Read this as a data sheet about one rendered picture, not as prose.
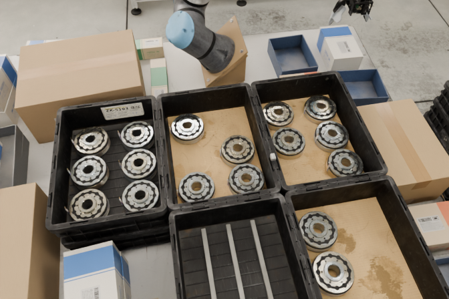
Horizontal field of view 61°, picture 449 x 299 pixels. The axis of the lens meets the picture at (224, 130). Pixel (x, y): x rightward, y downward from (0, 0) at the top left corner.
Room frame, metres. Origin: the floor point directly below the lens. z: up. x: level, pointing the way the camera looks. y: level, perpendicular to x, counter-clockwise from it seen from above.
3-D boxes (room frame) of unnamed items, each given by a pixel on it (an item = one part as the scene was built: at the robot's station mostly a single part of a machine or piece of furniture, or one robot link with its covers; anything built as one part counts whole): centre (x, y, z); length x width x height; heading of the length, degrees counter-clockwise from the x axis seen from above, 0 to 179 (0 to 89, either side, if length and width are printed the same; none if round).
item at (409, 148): (0.67, -0.55, 0.78); 0.30 x 0.22 x 0.16; 11
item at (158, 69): (1.02, 0.25, 0.73); 0.24 x 0.06 x 0.06; 8
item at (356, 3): (1.18, -0.48, 1.02); 0.09 x 0.08 x 0.12; 8
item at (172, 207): (0.62, 0.03, 0.92); 0.40 x 0.30 x 0.02; 10
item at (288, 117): (0.78, -0.17, 0.86); 0.10 x 0.10 x 0.01
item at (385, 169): (0.68, -0.26, 0.92); 0.40 x 0.30 x 0.02; 10
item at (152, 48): (1.22, 0.38, 0.73); 0.24 x 0.06 x 0.06; 99
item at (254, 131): (0.62, 0.03, 0.87); 0.40 x 0.30 x 0.11; 10
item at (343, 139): (0.69, -0.34, 0.86); 0.10 x 0.10 x 0.01
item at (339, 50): (1.21, -0.48, 0.75); 0.20 x 0.12 x 0.09; 8
